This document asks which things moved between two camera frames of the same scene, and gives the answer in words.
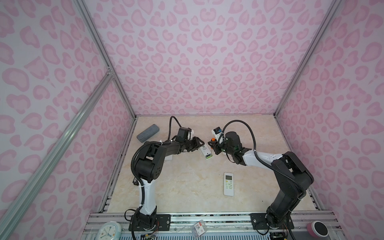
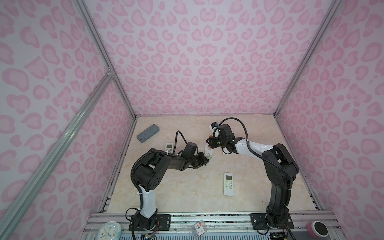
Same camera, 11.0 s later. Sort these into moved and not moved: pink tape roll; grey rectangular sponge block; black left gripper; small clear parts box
Moved: black left gripper
Not moved: small clear parts box; pink tape roll; grey rectangular sponge block
